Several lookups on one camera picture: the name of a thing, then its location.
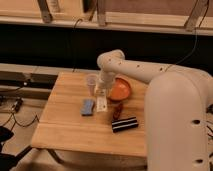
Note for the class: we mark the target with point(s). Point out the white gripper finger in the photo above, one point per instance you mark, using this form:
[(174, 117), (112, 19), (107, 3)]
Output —
[(108, 93), (99, 92)]

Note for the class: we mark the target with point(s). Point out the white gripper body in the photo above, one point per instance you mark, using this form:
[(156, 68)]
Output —
[(106, 79)]

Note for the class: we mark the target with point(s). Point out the translucent plastic cup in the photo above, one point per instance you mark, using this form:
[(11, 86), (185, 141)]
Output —
[(91, 80)]

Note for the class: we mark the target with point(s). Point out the wooden table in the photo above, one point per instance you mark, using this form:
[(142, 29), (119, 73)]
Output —
[(62, 127)]

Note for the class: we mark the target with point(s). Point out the dark red small object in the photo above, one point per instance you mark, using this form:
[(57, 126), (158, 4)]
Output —
[(117, 111)]

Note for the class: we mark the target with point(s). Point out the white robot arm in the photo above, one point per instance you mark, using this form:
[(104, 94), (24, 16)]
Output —
[(175, 108)]

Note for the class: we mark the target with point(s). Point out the white plastic bottle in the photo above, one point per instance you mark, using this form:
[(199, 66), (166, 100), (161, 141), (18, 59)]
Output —
[(101, 102)]

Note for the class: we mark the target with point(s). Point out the blue sponge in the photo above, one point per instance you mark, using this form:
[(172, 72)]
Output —
[(87, 108)]

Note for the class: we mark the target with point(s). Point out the black white striped block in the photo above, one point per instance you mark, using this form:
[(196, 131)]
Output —
[(124, 124)]

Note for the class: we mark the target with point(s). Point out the orange ceramic bowl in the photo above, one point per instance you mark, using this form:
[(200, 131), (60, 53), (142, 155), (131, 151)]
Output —
[(120, 90)]

